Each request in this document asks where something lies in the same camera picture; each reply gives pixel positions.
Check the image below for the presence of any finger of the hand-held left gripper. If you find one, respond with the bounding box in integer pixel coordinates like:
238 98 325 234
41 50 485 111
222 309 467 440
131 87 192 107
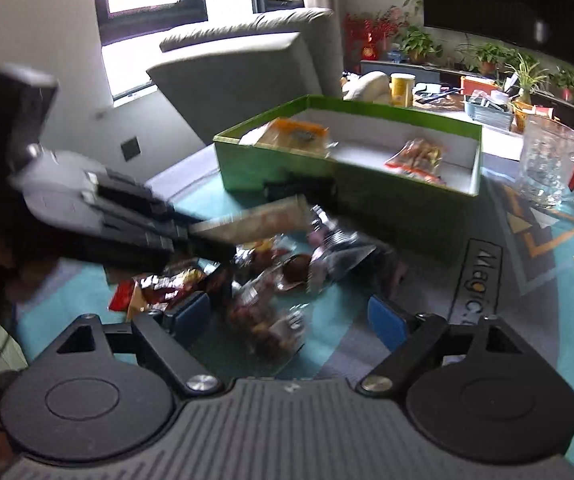
86 170 204 235
67 212 238 267

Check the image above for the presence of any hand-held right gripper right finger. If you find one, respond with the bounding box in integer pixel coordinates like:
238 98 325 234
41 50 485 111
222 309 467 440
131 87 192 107
359 296 518 396

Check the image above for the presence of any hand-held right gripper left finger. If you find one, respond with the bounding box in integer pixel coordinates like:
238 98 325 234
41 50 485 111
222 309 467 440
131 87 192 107
57 291 220 396

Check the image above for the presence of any red brown snack packet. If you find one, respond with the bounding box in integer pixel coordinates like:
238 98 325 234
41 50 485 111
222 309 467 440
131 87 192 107
108 255 218 322

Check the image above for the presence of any clear packet of brown dates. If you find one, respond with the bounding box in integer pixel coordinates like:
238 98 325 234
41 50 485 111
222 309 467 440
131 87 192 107
227 260 310 361

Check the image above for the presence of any dark silver snack packet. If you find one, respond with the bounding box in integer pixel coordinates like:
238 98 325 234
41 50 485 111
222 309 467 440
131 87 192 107
307 205 395 296

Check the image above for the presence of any beige snack bar packet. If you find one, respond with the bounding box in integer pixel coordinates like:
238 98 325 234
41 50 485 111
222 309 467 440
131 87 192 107
189 195 314 246

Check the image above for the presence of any green cardboard box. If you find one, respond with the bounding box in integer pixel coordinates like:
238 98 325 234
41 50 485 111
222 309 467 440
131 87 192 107
213 95 483 261

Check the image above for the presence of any brown round pastry packet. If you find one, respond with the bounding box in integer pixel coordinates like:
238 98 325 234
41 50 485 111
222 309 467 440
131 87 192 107
277 252 315 286

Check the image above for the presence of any orange cake packet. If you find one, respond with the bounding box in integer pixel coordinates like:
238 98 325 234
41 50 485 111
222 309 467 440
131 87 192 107
239 117 339 158

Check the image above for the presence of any grey blue cloth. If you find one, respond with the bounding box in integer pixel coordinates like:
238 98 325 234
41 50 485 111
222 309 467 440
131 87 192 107
144 145 228 197

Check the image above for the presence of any teal patterned mat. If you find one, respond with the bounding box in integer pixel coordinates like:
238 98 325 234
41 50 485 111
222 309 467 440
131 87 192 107
14 160 574 478

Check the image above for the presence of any black snack packet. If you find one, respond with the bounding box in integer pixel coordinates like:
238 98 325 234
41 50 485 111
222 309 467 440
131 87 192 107
262 175 338 202

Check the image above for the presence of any grey armchair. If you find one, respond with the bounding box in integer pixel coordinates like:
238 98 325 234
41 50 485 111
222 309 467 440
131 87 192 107
146 7 345 147

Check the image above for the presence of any round white table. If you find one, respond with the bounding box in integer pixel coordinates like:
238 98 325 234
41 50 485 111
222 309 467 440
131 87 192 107
407 82 533 161

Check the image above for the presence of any clear glass mug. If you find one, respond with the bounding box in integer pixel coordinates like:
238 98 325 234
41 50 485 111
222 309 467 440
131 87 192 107
517 114 574 208

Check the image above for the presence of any yellow can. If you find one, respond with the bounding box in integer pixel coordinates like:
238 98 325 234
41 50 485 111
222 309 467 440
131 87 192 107
389 73 416 108

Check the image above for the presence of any grey storage basket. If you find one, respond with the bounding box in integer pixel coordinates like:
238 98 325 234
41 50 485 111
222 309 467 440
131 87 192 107
464 95 515 131

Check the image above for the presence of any white cushion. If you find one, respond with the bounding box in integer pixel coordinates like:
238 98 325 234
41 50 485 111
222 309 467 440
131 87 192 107
342 71 393 103

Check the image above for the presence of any orange wicker basket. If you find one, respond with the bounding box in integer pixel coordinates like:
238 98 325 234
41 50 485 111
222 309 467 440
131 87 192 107
512 100 538 133

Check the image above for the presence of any orange box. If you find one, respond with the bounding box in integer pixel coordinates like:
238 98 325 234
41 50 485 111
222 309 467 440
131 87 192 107
461 76 495 96

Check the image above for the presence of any spider plant in pot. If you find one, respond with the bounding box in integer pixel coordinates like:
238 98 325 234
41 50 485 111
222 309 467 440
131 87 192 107
504 55 550 103

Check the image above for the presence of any red flower decoration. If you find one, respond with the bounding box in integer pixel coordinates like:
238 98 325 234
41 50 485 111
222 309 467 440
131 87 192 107
342 10 408 61

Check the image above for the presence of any black wall television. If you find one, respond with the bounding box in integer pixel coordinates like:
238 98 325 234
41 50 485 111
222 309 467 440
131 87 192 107
419 0 574 73

